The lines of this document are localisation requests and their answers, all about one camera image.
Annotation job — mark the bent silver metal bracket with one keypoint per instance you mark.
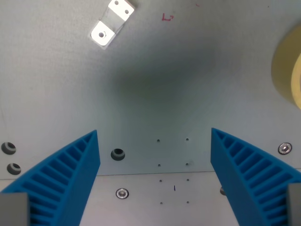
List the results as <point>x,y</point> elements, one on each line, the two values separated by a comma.
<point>112,23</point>

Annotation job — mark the yellow tape roll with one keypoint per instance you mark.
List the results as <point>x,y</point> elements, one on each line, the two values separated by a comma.
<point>288,63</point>

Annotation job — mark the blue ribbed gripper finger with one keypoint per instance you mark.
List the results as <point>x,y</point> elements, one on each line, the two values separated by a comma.
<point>68,179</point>
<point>249,179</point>

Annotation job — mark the silver socket head screw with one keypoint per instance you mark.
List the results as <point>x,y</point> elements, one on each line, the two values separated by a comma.
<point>122,193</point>
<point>285,148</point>
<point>222,190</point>

